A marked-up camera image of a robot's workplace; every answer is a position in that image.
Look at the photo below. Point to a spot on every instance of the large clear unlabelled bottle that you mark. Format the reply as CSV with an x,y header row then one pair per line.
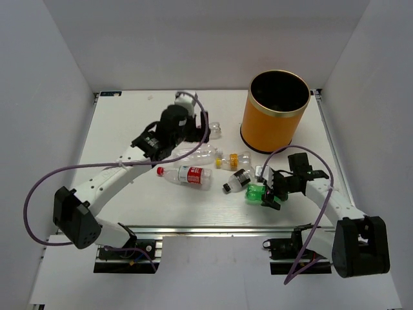
x,y
204,155

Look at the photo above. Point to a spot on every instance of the blue table sticker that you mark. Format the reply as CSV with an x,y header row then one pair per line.
x,y
110,94

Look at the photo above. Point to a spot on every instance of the black-cap black-label bottle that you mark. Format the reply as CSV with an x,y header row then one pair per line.
x,y
239,180

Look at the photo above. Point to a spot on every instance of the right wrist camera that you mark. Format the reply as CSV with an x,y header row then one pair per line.
x,y
261,171

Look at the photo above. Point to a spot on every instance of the green plastic bottle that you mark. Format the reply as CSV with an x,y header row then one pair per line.
x,y
255,191

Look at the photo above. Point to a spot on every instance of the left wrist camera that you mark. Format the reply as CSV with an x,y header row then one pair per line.
x,y
186,100

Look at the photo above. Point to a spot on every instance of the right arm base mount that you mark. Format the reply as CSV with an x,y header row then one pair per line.
x,y
283,252

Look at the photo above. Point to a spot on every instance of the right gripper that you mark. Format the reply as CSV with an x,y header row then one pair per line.
x,y
268,198

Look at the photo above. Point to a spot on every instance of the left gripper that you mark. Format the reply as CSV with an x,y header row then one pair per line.
x,y
198,134

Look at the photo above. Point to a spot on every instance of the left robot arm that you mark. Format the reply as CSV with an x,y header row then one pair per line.
x,y
76,210

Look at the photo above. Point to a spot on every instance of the orange cylindrical bin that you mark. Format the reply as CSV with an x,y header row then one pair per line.
x,y
276,102

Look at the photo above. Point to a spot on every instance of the small red-label clear bottle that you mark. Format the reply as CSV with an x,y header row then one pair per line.
x,y
215,130

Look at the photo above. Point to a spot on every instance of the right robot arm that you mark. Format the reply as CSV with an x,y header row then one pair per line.
x,y
358,246

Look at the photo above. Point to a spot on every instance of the yellow-cap orange-label bottle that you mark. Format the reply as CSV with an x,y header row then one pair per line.
x,y
234,161

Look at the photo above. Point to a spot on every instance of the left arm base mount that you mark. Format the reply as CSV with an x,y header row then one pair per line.
x,y
144,260

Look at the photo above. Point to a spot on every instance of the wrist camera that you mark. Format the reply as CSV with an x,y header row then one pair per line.
x,y
261,171
186,100

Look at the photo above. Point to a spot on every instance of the large red-label clear bottle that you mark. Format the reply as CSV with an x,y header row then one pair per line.
x,y
195,177

